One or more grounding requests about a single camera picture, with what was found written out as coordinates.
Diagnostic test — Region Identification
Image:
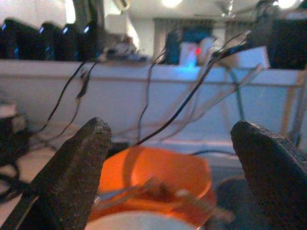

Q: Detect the white device with red light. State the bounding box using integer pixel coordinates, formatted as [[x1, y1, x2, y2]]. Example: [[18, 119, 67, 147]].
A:
[[179, 39, 218, 67]]

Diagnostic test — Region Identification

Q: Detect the white bowl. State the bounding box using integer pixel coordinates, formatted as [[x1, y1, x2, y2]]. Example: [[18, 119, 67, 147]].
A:
[[85, 210, 201, 230]]

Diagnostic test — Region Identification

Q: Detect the large black device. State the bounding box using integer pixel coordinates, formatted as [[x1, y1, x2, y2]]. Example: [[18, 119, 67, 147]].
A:
[[268, 18, 307, 70]]

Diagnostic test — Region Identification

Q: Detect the black charger with white label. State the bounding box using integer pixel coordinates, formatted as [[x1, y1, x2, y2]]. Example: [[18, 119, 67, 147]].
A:
[[0, 102, 29, 166]]

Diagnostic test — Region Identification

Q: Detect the orange bowl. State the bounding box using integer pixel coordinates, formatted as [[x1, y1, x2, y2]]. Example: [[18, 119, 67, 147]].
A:
[[97, 146, 213, 209]]

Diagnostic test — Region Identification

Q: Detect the grey cable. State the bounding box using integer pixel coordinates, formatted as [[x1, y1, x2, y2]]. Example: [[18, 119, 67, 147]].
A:
[[229, 69, 245, 122]]

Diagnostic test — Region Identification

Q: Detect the flat black power adapter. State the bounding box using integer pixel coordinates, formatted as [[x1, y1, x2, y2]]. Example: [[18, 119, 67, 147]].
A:
[[107, 141, 131, 158]]

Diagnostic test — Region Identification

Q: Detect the thin black cable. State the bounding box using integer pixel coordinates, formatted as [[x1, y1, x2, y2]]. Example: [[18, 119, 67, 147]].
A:
[[137, 46, 168, 144]]

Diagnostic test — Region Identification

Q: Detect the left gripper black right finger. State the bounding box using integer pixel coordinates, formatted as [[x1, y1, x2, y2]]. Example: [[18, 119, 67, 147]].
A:
[[230, 120, 307, 230]]

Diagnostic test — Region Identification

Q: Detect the white cable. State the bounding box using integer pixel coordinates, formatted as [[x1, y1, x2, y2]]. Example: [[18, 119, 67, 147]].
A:
[[165, 64, 263, 137]]

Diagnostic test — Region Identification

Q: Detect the round ceiling lamp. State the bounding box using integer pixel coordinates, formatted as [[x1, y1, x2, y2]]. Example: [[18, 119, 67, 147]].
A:
[[273, 0, 303, 9], [162, 0, 183, 8]]

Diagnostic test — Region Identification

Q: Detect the orange plate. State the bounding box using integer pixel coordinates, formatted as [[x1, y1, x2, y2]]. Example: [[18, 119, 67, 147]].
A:
[[88, 189, 219, 226]]

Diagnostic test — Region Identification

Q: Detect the white box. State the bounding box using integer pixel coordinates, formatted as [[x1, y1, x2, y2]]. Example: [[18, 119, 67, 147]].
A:
[[219, 46, 271, 70]]

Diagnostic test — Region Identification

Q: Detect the metal fork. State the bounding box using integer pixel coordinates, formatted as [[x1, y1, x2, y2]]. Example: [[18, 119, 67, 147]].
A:
[[95, 178, 168, 204]]

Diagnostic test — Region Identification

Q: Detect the thick black adapter cable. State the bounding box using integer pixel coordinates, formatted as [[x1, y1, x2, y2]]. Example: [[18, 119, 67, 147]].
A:
[[134, 31, 251, 147]]

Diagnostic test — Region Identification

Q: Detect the black cable with connector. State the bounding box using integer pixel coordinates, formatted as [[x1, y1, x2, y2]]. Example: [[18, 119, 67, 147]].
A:
[[61, 62, 96, 135]]

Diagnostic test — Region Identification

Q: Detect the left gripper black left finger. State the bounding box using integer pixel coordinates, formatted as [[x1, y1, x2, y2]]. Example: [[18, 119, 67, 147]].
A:
[[0, 116, 112, 230]]

